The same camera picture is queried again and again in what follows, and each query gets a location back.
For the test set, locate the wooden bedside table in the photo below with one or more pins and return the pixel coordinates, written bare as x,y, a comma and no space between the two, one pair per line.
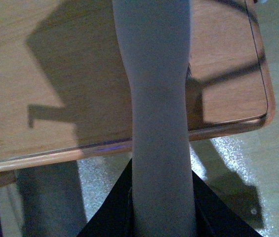
64,94

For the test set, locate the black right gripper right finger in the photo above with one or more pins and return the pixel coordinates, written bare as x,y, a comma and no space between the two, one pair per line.
213,217

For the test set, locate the beige hand brush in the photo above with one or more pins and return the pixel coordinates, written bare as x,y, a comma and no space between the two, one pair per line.
154,37

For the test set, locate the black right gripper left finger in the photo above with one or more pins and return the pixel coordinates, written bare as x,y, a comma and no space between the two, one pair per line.
114,218

